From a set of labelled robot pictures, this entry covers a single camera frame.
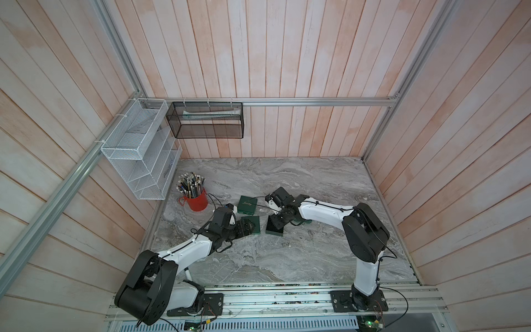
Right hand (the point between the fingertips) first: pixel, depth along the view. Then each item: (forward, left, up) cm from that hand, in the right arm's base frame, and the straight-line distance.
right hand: (275, 220), depth 94 cm
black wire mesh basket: (+44, +35, +25) cm, 61 cm away
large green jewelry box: (+8, +14, 0) cm, 16 cm away
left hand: (-7, +12, +3) cm, 14 cm away
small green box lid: (0, +9, 0) cm, 9 cm away
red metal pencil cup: (+6, +38, +3) cm, 38 cm away
